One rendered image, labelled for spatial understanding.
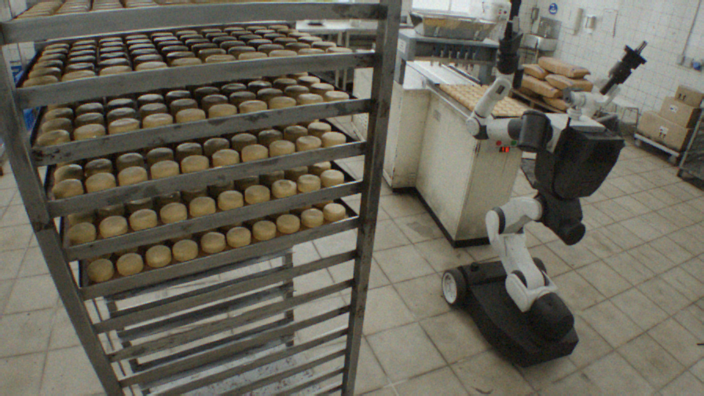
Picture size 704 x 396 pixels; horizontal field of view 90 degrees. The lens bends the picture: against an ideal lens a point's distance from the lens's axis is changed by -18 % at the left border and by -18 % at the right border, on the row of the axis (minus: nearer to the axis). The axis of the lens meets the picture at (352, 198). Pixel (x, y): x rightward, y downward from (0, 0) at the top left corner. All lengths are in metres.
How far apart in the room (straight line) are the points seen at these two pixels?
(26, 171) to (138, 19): 0.27
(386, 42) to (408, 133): 2.21
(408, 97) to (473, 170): 0.74
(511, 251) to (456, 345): 0.54
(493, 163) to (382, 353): 1.22
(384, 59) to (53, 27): 0.53
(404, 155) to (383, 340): 1.44
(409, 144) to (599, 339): 1.74
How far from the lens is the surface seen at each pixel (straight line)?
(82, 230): 0.82
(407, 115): 2.91
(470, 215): 2.60
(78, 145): 0.69
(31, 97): 0.68
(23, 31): 0.66
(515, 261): 2.16
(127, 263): 0.86
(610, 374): 2.39
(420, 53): 2.91
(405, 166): 3.07
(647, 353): 2.63
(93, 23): 0.65
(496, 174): 2.53
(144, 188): 0.73
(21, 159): 0.68
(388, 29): 0.77
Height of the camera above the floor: 1.57
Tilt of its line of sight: 30 degrees down
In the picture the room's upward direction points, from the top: 5 degrees clockwise
